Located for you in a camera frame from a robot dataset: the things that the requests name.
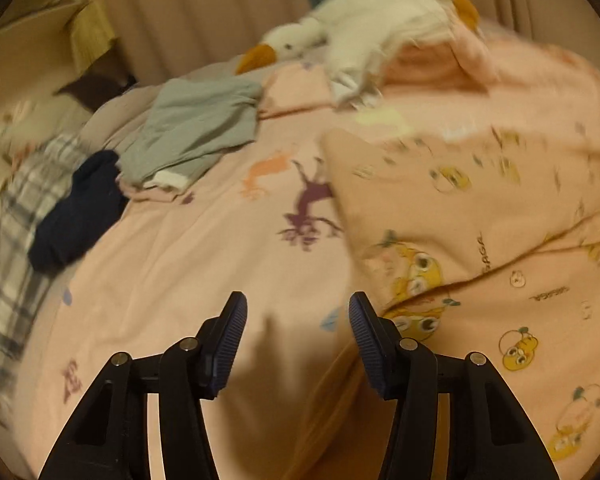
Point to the folded pink blanket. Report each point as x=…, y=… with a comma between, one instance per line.
x=462, y=63

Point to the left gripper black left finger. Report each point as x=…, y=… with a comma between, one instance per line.
x=106, y=436

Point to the grey lilac bed sheet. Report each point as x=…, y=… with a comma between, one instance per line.
x=119, y=121

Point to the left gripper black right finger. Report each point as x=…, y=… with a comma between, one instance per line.
x=491, y=436

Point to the pink printed bed quilt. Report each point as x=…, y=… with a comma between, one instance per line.
x=264, y=221

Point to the grey plaid cloth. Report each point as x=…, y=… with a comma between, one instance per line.
x=41, y=181

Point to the orange cartoon print garment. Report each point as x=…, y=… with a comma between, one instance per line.
x=490, y=244

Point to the white goose plush toy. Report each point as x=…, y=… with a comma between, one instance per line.
x=361, y=38

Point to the grey folded garment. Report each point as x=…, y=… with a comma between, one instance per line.
x=189, y=128

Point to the dark navy garment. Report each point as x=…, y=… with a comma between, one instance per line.
x=95, y=203

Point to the yellow striped fabric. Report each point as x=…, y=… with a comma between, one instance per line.
x=91, y=35

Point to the beige pillow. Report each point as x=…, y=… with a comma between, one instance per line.
x=32, y=122

